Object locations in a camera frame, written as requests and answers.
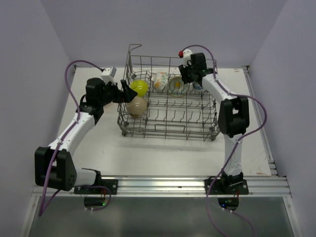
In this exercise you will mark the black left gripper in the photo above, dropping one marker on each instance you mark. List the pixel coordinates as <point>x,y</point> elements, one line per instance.
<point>126,97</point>

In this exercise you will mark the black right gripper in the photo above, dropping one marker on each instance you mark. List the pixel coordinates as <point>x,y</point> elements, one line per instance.
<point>183,68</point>

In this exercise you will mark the white blue patterned bowl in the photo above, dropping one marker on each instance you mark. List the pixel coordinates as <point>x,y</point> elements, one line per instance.
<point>197,86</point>

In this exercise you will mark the white yellow dotted bowl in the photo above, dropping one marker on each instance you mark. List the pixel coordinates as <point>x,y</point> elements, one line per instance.
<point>176,87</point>

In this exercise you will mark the white floral leaf bowl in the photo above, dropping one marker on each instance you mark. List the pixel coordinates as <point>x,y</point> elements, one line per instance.
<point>160,80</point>

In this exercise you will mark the orange ribbed bowl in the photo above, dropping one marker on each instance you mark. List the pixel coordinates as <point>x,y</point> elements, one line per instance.
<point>109,105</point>

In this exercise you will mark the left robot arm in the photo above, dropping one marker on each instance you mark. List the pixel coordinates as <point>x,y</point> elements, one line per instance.
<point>54,165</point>

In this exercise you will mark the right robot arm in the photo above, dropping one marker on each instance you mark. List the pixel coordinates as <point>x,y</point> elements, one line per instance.
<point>233,120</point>

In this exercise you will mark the beige bowl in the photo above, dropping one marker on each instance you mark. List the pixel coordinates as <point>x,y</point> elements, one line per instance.
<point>137,106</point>

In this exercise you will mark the lime green bowl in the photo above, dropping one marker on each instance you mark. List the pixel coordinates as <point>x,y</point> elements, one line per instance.
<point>140,86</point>

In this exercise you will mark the grey wire dish rack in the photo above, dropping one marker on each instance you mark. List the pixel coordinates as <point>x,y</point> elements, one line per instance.
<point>192,116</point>

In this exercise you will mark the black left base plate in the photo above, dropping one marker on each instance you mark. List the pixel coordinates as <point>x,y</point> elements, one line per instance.
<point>99,187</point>

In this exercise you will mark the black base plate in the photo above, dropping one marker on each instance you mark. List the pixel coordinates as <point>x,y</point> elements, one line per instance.
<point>99,187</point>
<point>226,186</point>

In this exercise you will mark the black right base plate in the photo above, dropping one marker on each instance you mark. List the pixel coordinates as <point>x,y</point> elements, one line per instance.
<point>226,186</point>

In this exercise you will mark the aluminium mounting rail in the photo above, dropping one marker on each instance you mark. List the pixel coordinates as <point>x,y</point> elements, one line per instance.
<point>193,186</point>

